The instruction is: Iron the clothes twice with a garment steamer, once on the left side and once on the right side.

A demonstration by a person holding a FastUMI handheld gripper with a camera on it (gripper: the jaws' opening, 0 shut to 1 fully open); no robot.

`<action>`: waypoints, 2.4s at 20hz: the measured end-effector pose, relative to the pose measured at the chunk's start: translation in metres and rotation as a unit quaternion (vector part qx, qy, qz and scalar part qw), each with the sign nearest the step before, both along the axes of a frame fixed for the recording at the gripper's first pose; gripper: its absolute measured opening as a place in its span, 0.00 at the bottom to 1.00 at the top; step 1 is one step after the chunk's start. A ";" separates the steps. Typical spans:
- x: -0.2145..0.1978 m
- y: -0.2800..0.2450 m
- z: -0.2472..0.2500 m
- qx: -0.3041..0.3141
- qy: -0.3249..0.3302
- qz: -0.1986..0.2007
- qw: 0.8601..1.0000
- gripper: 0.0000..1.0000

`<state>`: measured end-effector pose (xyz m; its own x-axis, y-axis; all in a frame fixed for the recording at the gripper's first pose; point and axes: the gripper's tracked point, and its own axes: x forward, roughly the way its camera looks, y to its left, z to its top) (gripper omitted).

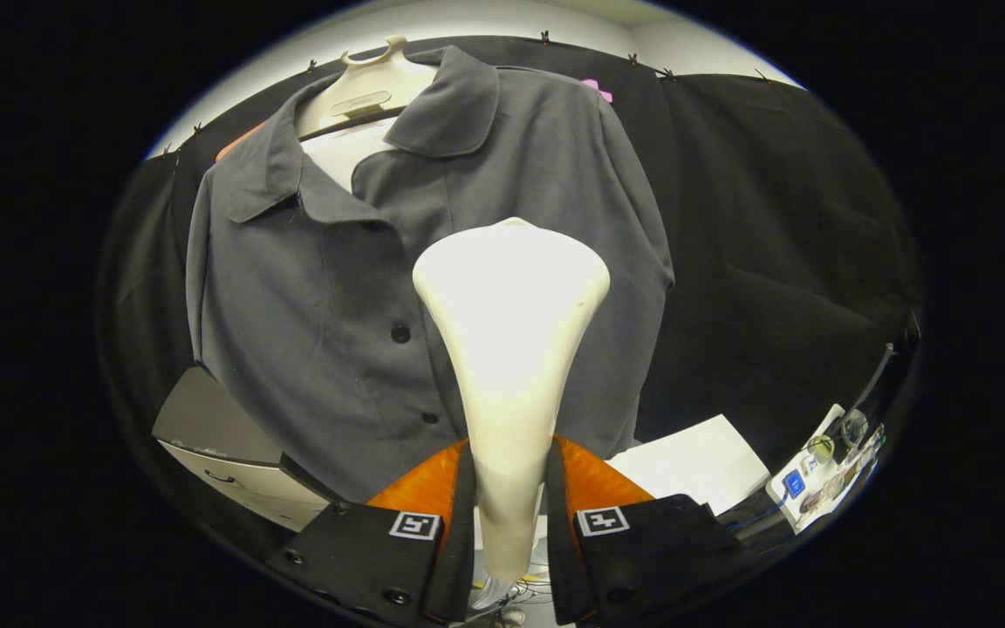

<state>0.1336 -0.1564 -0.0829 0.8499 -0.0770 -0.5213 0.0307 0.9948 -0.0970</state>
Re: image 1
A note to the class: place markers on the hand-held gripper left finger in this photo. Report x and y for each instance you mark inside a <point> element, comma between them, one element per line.
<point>463,523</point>

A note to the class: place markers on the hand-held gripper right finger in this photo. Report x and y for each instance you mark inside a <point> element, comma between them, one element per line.
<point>557,532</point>

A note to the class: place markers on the white garment steamer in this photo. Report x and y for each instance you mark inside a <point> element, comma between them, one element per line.
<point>511,349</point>

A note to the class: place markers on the grey button-up shirt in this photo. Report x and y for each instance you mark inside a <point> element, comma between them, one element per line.
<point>311,314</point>

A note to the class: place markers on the cream clothes hanger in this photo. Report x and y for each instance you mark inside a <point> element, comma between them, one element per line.
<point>372,87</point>

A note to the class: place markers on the small blue device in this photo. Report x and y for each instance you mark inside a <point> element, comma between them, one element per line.
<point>794,484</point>

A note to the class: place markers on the white side table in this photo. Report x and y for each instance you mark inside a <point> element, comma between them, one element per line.
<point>825,488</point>

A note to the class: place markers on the grey drawer cabinet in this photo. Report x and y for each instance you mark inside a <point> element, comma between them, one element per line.
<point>206,419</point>

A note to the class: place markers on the white vertical ironing board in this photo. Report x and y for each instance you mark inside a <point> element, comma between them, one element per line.
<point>341,153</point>

